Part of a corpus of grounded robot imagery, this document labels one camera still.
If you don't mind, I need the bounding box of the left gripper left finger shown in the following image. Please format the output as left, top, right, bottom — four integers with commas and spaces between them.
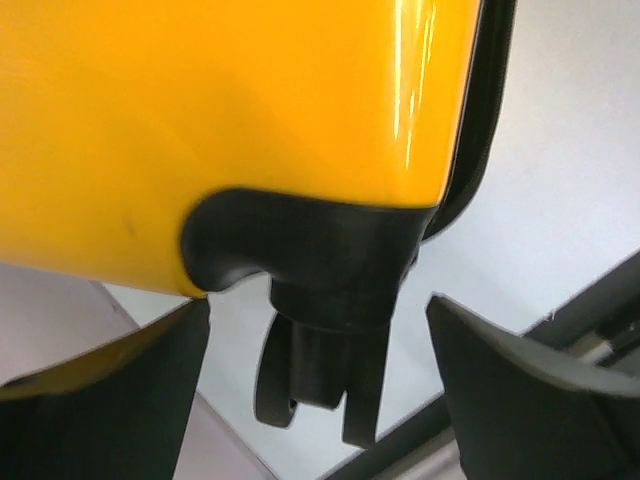
1, 300, 209, 479

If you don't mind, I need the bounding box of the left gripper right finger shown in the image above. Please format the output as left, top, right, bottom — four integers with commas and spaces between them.
426, 295, 639, 480

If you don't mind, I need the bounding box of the yellow Pikachu suitcase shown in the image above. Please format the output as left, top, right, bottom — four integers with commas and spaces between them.
1, 1, 516, 447

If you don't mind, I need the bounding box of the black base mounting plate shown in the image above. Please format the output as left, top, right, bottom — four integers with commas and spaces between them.
333, 256, 639, 479

